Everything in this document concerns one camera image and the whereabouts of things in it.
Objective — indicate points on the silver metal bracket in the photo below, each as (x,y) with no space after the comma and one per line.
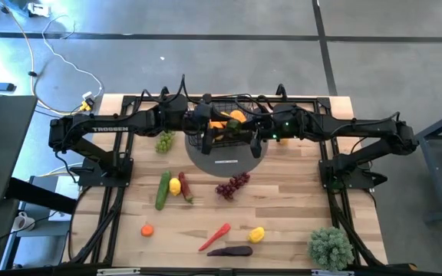
(332,273)
(118,271)

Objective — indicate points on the black table clamp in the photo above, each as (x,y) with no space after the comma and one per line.
(281,90)
(163,91)

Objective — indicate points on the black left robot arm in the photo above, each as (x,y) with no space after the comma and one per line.
(109,128)

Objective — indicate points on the green artificial plant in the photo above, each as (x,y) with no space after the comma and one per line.
(330,249)

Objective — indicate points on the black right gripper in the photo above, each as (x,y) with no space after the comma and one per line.
(267,124)

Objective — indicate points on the white floor device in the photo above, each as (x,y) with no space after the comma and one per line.
(38,8)

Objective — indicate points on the green grape bunch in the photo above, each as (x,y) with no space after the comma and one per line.
(163,145)

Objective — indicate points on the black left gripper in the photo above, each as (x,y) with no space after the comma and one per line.
(202,114)

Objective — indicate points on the yellow lemon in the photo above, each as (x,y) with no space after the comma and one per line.
(175,186)
(283,142)

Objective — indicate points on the black support beam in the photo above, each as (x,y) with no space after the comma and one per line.
(40,195)

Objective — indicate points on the white power adapter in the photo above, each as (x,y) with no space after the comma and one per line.
(88,95)

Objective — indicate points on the red grape bunch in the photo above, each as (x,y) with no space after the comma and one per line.
(228,188)

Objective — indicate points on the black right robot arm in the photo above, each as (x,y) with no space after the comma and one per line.
(359,126)

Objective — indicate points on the green cucumber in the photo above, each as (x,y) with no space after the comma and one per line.
(163,190)

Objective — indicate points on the yellow plug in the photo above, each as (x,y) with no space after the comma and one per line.
(85,105)

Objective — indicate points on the black metal table frame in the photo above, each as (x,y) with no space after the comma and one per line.
(336,214)

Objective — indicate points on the green avocado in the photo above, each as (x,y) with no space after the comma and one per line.
(233,125)

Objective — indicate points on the blue grey metal cart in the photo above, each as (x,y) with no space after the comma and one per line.
(436,176)

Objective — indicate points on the white mug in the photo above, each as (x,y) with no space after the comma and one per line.
(21,222)

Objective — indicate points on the dark purple eggplant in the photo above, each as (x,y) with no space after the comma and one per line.
(230,251)

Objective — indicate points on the yellow bell pepper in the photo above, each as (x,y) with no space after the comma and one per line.
(256,235)

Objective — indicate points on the dark red chili pepper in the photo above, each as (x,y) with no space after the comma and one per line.
(184,186)

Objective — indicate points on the grey round mat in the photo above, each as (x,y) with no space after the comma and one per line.
(228,170)

